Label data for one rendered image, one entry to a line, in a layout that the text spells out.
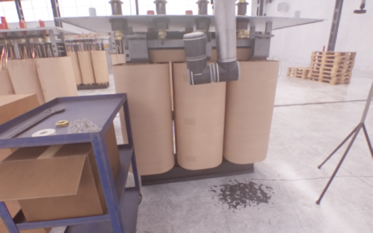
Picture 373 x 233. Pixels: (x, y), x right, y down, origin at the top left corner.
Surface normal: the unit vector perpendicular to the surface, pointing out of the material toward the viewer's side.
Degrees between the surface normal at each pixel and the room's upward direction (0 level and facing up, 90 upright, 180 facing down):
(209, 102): 90
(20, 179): 26
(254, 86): 90
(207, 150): 90
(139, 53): 90
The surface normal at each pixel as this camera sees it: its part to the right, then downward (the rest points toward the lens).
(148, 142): 0.15, 0.33
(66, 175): 0.05, -0.70
